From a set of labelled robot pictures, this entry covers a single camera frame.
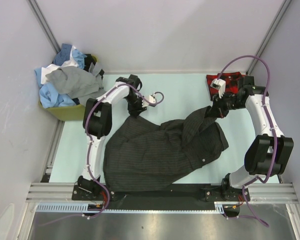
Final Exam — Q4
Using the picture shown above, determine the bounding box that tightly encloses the right aluminium corner post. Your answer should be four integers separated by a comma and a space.
246, 0, 293, 75

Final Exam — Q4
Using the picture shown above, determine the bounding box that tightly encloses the white shirt in basket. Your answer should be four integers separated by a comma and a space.
40, 45, 85, 85

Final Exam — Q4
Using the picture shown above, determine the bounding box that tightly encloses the aluminium corner post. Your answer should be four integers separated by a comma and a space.
26, 0, 61, 54
246, 0, 293, 75

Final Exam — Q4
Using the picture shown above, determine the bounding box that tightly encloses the blue checked shirt in basket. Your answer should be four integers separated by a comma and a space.
52, 43, 73, 66

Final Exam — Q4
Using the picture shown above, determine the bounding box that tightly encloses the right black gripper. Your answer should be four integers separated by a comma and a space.
206, 91, 247, 119

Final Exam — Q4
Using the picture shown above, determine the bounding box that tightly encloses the black garment in basket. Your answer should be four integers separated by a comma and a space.
84, 53, 105, 77

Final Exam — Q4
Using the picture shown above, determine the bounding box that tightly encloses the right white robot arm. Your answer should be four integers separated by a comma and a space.
204, 72, 294, 202

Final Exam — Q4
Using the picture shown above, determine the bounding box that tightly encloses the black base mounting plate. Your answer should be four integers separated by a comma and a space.
71, 183, 250, 211

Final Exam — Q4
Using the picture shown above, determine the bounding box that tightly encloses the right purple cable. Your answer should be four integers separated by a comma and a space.
216, 55, 281, 228

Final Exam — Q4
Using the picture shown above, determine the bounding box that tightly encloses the aluminium frame rail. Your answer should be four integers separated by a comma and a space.
26, 183, 299, 204

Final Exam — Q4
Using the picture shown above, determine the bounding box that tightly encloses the left aluminium corner post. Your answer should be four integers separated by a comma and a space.
26, 0, 61, 54

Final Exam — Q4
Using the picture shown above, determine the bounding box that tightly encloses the grey shirt in basket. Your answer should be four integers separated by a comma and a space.
46, 64, 106, 106

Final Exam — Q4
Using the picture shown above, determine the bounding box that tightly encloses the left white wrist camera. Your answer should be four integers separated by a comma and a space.
145, 92, 157, 107

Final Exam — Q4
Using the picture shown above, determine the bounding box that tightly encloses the light blue shirt in basket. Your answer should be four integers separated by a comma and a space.
34, 68, 76, 109

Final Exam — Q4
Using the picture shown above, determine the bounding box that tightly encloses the green laundry basket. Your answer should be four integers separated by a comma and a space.
39, 60, 86, 121

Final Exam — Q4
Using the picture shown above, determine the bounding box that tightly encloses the red black plaid folded shirt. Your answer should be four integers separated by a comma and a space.
206, 72, 244, 101

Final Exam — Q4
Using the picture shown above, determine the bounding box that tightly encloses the white slotted cable duct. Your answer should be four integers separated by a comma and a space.
36, 203, 225, 214

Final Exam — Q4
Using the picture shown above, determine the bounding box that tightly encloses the dark pinstriped long sleeve shirt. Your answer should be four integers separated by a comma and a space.
103, 107, 229, 192

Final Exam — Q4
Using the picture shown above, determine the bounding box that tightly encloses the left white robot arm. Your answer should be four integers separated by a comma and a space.
71, 74, 147, 201

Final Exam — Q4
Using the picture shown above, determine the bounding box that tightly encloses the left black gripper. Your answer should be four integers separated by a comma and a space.
124, 94, 147, 119

